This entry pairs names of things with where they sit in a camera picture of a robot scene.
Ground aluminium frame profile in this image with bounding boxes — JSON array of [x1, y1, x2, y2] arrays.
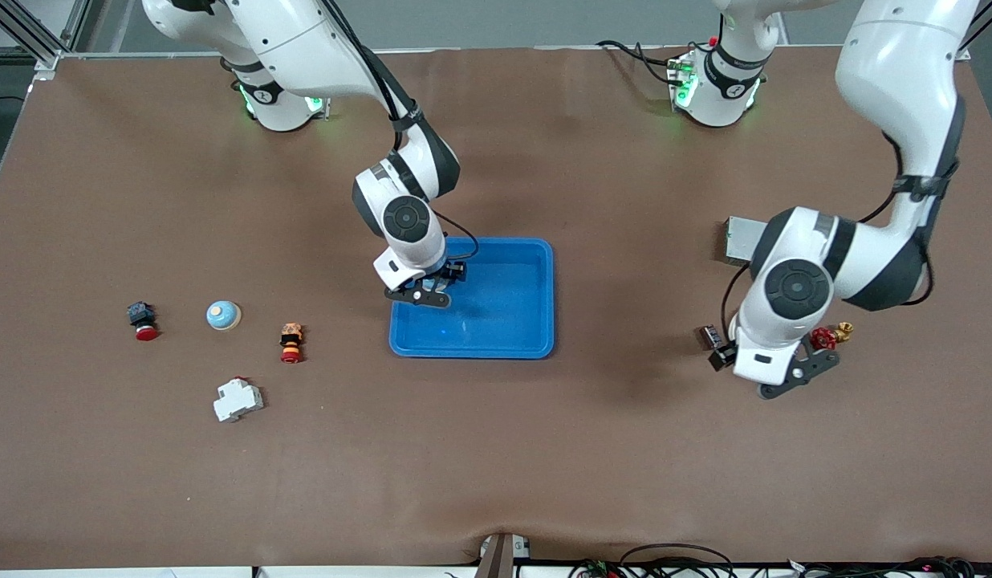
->
[[0, 0, 91, 81], [944, 0, 992, 62]]

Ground black looped cable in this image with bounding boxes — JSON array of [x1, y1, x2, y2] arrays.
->
[[619, 543, 735, 578]]

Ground brown table cover sheet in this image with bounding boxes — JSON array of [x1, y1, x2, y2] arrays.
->
[[0, 44, 992, 569]]

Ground black cable bundle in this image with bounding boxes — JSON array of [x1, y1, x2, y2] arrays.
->
[[789, 556, 978, 578]]

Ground white circuit breaker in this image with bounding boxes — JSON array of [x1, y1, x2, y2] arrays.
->
[[213, 376, 265, 424]]

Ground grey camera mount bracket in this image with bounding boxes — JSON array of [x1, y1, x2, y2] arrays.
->
[[474, 532, 532, 578]]

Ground brass valve with red handwheel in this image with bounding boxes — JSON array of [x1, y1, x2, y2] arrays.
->
[[810, 321, 856, 355]]

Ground red emergency button dark body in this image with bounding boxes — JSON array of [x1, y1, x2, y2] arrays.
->
[[126, 301, 161, 343]]

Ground blue plastic tray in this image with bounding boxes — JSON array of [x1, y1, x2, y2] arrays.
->
[[388, 236, 555, 360]]

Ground grey metal box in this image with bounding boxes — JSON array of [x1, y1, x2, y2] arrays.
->
[[722, 215, 766, 267]]

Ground black left arm base cables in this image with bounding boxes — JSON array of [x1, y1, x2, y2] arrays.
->
[[596, 39, 681, 88]]

